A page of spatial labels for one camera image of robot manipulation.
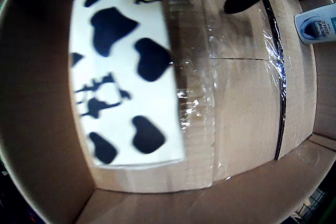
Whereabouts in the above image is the cow print carton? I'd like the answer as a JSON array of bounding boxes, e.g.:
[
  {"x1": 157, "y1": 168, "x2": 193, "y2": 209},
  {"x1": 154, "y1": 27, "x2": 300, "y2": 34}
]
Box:
[{"x1": 68, "y1": 0, "x2": 186, "y2": 167}]

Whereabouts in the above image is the large cardboard tray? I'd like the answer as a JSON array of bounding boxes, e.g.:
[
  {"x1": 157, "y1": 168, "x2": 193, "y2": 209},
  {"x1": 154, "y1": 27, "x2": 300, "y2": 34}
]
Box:
[{"x1": 0, "y1": 0, "x2": 336, "y2": 224}]

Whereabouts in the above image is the white shoe spray bottle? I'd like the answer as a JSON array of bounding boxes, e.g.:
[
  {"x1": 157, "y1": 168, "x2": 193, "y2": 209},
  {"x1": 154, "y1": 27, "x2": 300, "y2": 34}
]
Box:
[{"x1": 293, "y1": 2, "x2": 336, "y2": 45}]

